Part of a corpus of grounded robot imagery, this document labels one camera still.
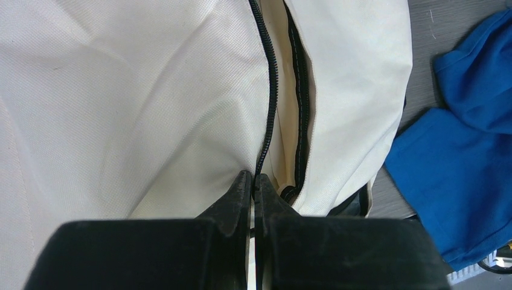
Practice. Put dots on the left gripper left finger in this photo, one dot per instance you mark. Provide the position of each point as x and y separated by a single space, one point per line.
227 266

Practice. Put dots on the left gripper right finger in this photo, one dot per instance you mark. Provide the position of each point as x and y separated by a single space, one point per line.
269 207

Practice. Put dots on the blue cloth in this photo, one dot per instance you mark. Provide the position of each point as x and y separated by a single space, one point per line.
453 165

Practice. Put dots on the beige canvas backpack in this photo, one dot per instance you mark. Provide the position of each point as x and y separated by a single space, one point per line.
150 109

